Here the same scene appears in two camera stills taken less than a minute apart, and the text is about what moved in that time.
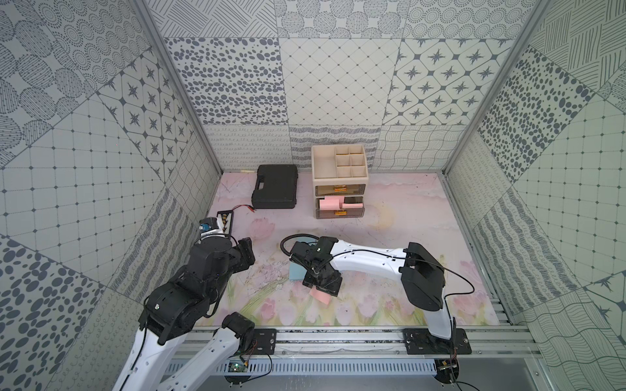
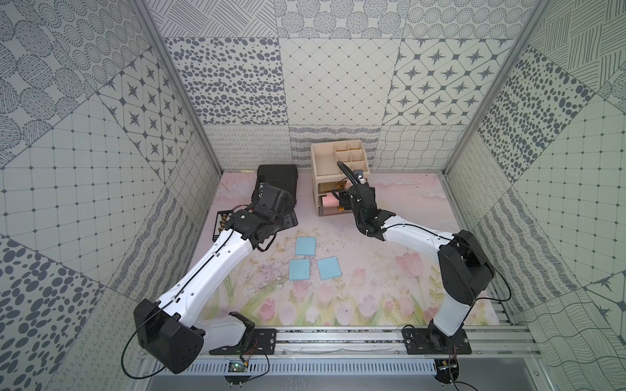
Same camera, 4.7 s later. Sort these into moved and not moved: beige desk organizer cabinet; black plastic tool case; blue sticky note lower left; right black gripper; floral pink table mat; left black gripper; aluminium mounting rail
Moved: left black gripper; right black gripper
Not moved: black plastic tool case; aluminium mounting rail; floral pink table mat; blue sticky note lower left; beige desk organizer cabinet
